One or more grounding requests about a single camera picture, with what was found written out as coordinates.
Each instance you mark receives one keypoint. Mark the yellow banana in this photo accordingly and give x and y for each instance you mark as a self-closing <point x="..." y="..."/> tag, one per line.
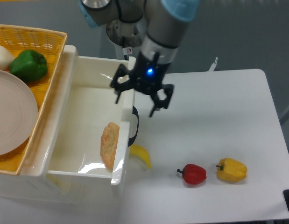
<point x="141" y="153"/>

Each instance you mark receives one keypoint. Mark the black drawer handle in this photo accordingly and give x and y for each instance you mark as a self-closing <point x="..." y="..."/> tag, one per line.
<point x="134" y="126"/>

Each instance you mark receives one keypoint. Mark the red bell pepper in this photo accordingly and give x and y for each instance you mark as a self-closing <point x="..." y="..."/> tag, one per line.
<point x="193" y="174"/>

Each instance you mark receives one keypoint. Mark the white drawer cabinet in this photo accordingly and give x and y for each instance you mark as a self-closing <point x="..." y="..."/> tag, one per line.
<point x="34" y="182"/>

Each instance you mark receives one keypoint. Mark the pink plate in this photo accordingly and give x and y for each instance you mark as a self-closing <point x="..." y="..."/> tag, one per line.
<point x="18" y="112"/>

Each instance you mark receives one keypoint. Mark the white onion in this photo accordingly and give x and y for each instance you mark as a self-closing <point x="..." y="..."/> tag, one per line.
<point x="6" y="58"/>

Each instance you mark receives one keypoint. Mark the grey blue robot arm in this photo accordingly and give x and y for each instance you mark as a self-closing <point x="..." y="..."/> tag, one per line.
<point x="167" y="22"/>

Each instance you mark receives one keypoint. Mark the yellow woven basket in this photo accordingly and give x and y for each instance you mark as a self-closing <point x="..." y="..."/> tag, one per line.
<point x="51" y="44"/>

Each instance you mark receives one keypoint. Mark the triangle bread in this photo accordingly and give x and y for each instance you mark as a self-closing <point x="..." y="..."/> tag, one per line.
<point x="108" y="144"/>

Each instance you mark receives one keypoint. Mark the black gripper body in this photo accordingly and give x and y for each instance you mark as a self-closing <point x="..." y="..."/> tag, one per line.
<point x="147" y="75"/>

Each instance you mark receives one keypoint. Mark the white upper drawer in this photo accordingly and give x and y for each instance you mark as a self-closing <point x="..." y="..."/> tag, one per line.
<point x="90" y="106"/>

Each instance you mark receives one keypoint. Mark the green bell pepper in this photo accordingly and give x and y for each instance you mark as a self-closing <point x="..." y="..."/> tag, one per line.
<point x="29" y="66"/>

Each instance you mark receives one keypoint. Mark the yellow bell pepper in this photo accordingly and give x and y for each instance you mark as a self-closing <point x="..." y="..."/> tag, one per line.
<point x="231" y="170"/>

